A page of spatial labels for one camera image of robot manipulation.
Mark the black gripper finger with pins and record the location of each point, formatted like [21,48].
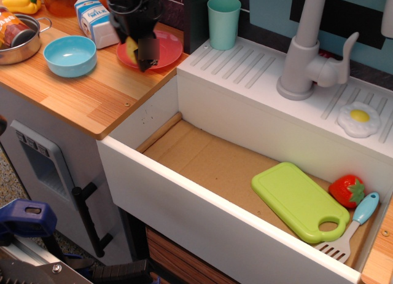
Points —
[148,53]
[123,32]

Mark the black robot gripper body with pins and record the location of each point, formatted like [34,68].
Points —
[141,19]

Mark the yellow toy potato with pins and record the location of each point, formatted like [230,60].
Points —
[131,47]

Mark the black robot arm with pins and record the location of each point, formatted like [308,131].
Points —
[129,3]

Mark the red plastic plate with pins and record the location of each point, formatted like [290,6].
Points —
[171,49]

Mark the toy milk carton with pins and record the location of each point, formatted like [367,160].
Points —
[94,21]

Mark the blue plastic bowl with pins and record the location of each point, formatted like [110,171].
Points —
[71,56]

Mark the orange translucent bowl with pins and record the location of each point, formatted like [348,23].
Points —
[61,2]

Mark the teal plastic cup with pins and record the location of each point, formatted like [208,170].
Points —
[223,18]

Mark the yellow toy bell pepper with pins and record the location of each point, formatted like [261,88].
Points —
[22,6]

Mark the toy beans can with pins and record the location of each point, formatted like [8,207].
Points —
[14,32]

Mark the grey toy oven door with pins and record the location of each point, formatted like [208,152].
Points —
[47,161]

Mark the grey toy faucet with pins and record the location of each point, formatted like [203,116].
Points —
[304,66]

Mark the green plastic cutting board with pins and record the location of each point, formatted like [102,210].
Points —
[306,208]

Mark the white toy sink basin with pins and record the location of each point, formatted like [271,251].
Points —
[182,163]

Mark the blue clamp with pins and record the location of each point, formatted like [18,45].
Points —
[27,218]

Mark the toy fried egg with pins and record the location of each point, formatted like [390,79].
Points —
[359,120]

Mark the red toy strawberry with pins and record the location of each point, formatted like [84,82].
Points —
[348,190]

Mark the steel pot with handles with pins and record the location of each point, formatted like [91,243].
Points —
[28,44]

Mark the black oven door handle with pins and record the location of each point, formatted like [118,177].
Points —
[80,196]

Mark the blue handled grey spatula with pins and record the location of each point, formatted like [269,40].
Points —
[340,249]

